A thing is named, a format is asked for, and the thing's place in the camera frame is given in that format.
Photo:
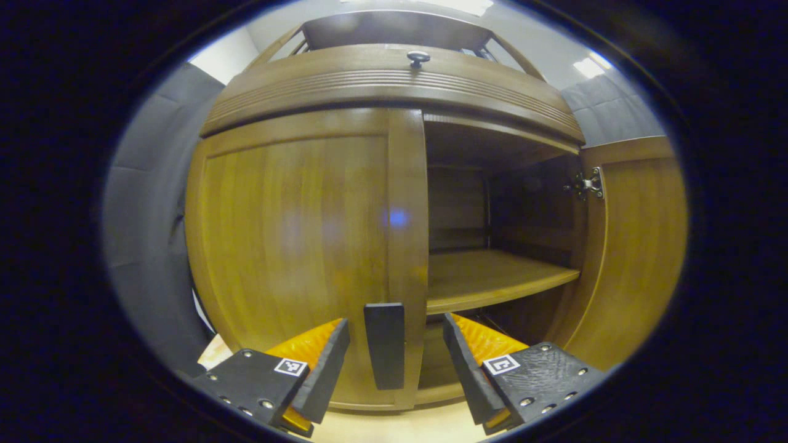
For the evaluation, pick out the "wooden double-door shoe cabinet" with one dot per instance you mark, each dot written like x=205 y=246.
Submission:
x=523 y=203

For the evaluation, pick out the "wooden cabinet shelf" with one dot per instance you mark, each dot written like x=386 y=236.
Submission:
x=480 y=277

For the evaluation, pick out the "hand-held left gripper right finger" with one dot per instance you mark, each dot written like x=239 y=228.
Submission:
x=471 y=381

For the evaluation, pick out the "small ceiling light panel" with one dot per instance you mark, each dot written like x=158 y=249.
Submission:
x=591 y=66

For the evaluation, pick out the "wooden drawer with black knob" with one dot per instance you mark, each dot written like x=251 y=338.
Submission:
x=345 y=74

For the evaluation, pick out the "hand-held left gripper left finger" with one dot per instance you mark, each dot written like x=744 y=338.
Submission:
x=323 y=369

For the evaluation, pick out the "wooden shoe cabinet door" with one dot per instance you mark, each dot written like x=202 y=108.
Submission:
x=289 y=246
x=640 y=258

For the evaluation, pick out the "metal door hinge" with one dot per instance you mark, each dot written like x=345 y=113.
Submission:
x=588 y=184

